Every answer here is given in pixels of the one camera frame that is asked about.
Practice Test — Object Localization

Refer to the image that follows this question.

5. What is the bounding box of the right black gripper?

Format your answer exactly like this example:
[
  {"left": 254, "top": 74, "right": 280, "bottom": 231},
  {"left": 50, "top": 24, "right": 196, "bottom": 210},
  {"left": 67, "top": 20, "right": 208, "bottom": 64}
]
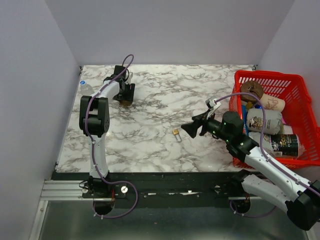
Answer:
[{"left": 180, "top": 108, "right": 232, "bottom": 143}]

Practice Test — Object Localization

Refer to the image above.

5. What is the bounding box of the large brass padlock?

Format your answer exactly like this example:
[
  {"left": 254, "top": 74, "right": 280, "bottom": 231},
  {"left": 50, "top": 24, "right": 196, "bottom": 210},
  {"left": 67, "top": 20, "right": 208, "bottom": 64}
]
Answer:
[{"left": 119, "top": 100, "right": 133, "bottom": 106}]

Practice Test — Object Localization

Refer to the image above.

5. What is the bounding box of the small brass padlock with key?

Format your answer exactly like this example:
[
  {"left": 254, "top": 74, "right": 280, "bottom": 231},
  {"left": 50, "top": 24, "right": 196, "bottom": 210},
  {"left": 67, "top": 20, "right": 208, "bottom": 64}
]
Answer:
[{"left": 172, "top": 129, "right": 182, "bottom": 143}]

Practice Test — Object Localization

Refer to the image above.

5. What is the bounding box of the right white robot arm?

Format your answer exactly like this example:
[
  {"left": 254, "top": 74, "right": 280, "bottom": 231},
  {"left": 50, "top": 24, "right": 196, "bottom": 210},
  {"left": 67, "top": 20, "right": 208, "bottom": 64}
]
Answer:
[{"left": 181, "top": 111, "right": 320, "bottom": 231}]

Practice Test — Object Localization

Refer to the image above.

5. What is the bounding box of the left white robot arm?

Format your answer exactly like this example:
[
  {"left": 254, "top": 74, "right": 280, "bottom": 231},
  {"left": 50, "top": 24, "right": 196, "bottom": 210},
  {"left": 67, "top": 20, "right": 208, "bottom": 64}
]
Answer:
[{"left": 79, "top": 65, "right": 135, "bottom": 198}]

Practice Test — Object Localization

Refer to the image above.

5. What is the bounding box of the clear plastic water bottle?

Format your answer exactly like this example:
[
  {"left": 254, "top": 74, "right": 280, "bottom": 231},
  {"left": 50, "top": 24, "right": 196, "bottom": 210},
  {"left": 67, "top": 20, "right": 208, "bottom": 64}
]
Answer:
[{"left": 79, "top": 80, "right": 96, "bottom": 97}]

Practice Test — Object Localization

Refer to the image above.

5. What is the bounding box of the grey printed pouch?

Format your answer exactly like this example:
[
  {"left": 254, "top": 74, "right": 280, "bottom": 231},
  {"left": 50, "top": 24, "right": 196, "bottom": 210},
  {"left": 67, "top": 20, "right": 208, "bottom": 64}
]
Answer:
[{"left": 246, "top": 108, "right": 284, "bottom": 135}]

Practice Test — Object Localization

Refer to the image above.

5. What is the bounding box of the brown round wooden block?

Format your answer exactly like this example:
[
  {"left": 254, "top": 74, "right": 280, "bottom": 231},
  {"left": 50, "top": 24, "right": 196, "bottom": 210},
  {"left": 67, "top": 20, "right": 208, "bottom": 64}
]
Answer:
[{"left": 240, "top": 80, "right": 264, "bottom": 103}]

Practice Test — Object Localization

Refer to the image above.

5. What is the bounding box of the beige printed cylinder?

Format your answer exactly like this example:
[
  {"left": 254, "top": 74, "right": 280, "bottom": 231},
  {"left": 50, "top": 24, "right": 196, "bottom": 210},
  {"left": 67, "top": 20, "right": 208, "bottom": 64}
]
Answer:
[{"left": 260, "top": 93, "right": 286, "bottom": 112}]

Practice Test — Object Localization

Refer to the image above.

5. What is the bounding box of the black printed can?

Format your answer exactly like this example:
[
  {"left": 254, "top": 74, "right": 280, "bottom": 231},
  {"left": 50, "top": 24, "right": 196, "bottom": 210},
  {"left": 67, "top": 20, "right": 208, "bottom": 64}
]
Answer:
[{"left": 263, "top": 134, "right": 300, "bottom": 158}]

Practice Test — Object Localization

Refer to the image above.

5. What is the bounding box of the red plastic basket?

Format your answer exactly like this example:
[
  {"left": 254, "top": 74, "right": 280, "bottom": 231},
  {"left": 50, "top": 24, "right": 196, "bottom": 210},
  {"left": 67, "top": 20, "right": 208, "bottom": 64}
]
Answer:
[{"left": 232, "top": 70, "right": 320, "bottom": 169}]

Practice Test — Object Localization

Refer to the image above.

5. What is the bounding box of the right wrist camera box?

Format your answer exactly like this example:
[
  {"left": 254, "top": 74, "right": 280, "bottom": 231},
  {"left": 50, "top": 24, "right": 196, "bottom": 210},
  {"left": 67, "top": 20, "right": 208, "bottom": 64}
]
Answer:
[{"left": 205, "top": 97, "right": 221, "bottom": 111}]

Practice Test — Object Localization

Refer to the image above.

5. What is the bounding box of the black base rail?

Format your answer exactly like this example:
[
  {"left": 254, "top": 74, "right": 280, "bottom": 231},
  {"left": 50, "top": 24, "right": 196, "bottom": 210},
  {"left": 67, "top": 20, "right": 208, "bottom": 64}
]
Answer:
[{"left": 52, "top": 170, "right": 254, "bottom": 217}]

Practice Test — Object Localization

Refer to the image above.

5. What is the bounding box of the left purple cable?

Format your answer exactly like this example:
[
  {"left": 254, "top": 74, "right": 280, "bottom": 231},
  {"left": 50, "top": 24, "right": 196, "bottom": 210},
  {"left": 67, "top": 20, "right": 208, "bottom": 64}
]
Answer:
[{"left": 83, "top": 53, "right": 140, "bottom": 220}]

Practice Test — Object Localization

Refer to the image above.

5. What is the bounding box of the aluminium frame rail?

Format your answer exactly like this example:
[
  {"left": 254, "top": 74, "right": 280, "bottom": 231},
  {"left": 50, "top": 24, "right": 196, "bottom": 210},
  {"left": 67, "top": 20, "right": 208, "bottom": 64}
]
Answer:
[{"left": 40, "top": 180, "right": 83, "bottom": 201}]

